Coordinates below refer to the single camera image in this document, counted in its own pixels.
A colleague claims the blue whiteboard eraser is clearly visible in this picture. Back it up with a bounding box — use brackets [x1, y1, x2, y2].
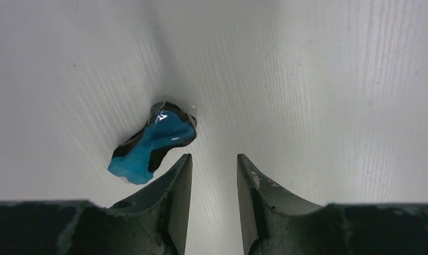
[107, 101, 197, 185]

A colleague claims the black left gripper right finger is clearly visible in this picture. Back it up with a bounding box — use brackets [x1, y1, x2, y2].
[237, 154, 428, 254]

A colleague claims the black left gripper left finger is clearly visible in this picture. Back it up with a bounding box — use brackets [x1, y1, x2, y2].
[0, 154, 192, 254]

